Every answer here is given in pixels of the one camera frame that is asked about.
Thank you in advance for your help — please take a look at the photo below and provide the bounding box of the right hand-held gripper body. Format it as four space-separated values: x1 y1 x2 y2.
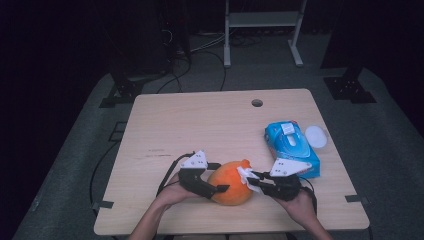
266 157 313 202

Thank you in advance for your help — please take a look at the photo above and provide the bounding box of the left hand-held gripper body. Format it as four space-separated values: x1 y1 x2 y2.
178 149 215 200

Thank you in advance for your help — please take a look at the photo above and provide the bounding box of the person's left hand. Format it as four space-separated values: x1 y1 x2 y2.
155 181 202 212

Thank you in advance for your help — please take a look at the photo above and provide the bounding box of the person's right hand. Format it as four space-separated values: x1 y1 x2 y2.
274 189 318 228

